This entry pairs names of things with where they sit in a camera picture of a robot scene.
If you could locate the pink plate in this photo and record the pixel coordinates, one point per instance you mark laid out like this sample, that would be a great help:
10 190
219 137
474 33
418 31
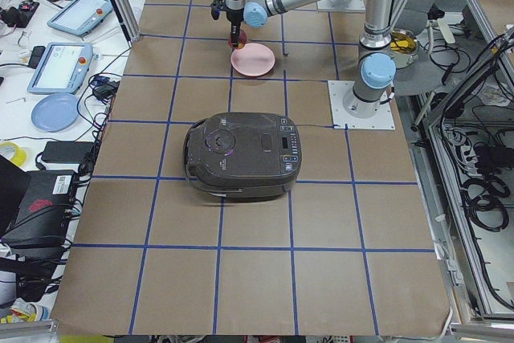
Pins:
253 60

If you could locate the blue plate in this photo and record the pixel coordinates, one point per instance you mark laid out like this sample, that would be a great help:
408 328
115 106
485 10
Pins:
55 112

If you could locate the black power adapter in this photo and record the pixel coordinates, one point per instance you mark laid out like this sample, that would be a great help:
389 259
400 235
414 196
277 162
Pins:
65 152

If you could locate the far teach pendant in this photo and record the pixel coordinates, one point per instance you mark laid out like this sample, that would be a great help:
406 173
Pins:
80 17

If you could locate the near teach pendant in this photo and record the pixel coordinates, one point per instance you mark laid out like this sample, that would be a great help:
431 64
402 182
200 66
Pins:
62 68

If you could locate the red apple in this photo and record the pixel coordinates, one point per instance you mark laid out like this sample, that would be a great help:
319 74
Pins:
239 43

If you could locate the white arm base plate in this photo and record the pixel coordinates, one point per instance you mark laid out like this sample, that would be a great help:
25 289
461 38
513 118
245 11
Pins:
348 112

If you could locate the teach pendant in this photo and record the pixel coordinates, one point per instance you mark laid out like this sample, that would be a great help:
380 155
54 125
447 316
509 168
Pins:
62 68
80 17

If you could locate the dark rice cooker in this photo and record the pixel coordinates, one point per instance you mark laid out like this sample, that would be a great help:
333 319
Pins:
243 155

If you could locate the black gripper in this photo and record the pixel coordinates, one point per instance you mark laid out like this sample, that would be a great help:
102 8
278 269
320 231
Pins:
234 18

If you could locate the black computer box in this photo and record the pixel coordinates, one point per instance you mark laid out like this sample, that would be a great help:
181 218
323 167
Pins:
45 210

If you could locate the steel bowl with yellow items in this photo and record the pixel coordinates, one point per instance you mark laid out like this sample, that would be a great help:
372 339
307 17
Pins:
404 48

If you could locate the yellow tape roll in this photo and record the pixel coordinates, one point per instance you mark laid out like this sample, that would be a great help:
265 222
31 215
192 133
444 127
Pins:
13 153

